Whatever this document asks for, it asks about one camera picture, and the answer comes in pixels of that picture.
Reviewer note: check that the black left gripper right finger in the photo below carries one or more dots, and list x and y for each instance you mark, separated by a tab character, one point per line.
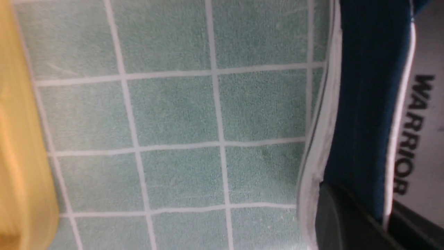
413	231

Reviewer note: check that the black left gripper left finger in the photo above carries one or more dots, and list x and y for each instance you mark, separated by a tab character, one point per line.
341	224

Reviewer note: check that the navy slip-on shoe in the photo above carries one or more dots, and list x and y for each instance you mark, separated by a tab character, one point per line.
377	129

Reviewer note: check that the green checkered cloth mat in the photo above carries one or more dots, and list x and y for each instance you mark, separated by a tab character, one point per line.
176	124

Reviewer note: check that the right yellow slide slipper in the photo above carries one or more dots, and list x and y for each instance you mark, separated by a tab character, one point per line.
29	209

